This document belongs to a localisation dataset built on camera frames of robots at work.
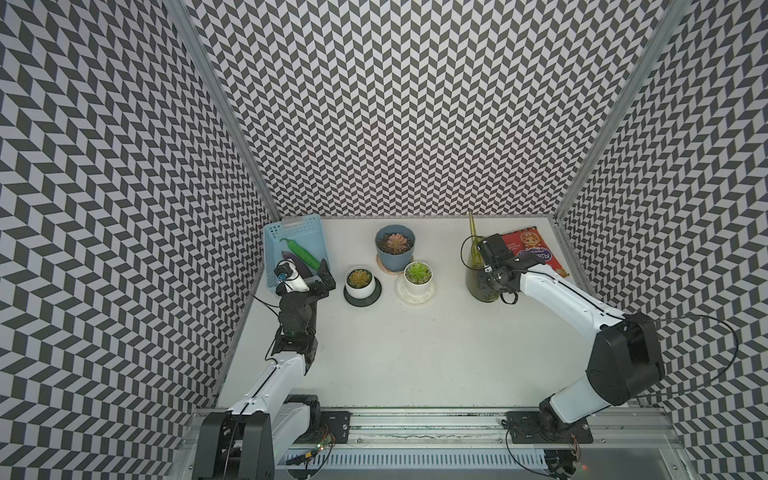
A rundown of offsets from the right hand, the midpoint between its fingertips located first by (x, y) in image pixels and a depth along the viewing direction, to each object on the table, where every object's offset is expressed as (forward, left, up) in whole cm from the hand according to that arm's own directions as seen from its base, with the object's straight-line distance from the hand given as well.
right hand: (491, 287), depth 87 cm
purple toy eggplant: (+15, +62, -10) cm, 64 cm away
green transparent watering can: (-3, +6, +8) cm, 10 cm away
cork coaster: (+15, +34, -10) cm, 38 cm away
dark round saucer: (0, +38, -8) cm, 39 cm away
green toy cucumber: (+20, +63, -10) cm, 67 cm away
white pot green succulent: (+5, +21, -1) cm, 22 cm away
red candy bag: (+22, -19, -6) cm, 29 cm away
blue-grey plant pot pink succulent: (+17, +28, 0) cm, 33 cm away
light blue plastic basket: (+30, +63, -8) cm, 71 cm away
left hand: (+2, +52, +9) cm, 52 cm away
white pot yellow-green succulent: (+3, +39, -2) cm, 40 cm away
